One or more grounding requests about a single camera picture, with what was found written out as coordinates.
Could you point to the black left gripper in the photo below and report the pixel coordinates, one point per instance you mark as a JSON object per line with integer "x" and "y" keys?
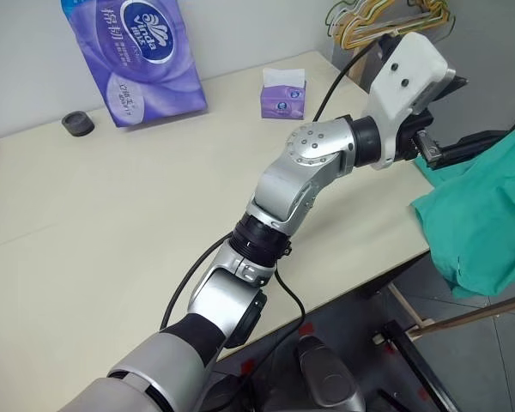
{"x": 416, "y": 137}

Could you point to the green shorts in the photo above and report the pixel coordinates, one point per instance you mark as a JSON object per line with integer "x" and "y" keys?
{"x": 489, "y": 214}

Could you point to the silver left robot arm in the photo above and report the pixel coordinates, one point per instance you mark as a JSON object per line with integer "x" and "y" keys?
{"x": 283, "y": 189}

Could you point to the brown cardboard box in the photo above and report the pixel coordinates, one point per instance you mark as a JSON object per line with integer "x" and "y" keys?
{"x": 356, "y": 56}

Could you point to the small purple tissue box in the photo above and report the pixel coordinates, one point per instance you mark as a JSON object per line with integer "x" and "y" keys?
{"x": 283, "y": 103}

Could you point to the black metal stand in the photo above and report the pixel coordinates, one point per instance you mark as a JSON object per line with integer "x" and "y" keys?
{"x": 416, "y": 369}

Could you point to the dark grey rounded shape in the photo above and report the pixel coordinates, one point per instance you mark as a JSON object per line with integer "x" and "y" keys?
{"x": 330, "y": 377}

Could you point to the large purple tissue pack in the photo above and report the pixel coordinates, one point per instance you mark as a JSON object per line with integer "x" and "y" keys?
{"x": 146, "y": 64}

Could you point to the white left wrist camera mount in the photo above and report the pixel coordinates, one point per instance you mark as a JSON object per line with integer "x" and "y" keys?
{"x": 407, "y": 86}

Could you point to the wooden rack frame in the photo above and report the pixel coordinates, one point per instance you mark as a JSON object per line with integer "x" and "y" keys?
{"x": 476, "y": 313}

